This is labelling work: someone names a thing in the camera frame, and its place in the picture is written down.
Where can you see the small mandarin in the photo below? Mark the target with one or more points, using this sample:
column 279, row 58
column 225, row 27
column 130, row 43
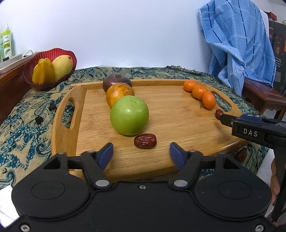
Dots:
column 209, row 100
column 198, row 92
column 188, row 86

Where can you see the person's right hand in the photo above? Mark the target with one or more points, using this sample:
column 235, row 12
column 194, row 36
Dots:
column 273, row 180

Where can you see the yellow starfruit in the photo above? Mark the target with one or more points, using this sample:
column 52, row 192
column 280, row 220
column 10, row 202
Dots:
column 43, row 71

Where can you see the wooden tray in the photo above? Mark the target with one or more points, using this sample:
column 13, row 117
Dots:
column 178, row 125

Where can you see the green white bottle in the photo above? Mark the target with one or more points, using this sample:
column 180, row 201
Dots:
column 5, row 44

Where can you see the dark purple round fruit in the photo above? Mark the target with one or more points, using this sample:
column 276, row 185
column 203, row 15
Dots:
column 116, row 80

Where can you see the red bowl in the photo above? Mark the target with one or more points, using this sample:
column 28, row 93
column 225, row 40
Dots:
column 55, row 53

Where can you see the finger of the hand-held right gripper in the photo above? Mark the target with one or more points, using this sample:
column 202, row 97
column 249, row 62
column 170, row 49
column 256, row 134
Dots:
column 228, row 120

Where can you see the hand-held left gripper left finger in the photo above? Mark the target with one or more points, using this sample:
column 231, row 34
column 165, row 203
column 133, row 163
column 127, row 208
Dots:
column 106, row 154

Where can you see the dark wooden chair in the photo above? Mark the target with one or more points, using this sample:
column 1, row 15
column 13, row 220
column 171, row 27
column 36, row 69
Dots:
column 261, row 91

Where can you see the dark wooden side table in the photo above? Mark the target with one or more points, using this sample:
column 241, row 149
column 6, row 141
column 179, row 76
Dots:
column 11, row 89

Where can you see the white sheet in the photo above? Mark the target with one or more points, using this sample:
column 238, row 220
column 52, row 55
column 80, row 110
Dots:
column 7, row 205

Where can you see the blue checked cloth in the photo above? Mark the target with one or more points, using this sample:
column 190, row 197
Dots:
column 234, row 44

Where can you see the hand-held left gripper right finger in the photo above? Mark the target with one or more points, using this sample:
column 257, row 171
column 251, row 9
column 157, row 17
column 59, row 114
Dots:
column 177, row 154

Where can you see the patterned teal beige blanket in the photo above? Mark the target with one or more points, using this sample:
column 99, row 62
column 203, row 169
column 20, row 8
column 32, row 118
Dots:
column 29, row 125

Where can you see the red date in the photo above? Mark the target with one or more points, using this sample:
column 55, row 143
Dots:
column 241, row 155
column 145, row 141
column 217, row 113

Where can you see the yellow mango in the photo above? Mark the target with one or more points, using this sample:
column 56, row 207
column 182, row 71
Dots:
column 61, row 67

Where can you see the large orange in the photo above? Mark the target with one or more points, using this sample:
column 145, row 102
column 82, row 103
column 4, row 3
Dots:
column 119, row 92

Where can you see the grey flat slab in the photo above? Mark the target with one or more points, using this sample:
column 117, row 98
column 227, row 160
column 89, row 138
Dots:
column 11, row 62

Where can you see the green apple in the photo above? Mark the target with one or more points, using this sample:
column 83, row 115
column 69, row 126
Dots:
column 129, row 116

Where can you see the dark cabinet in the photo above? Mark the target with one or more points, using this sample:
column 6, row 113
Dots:
column 279, row 55

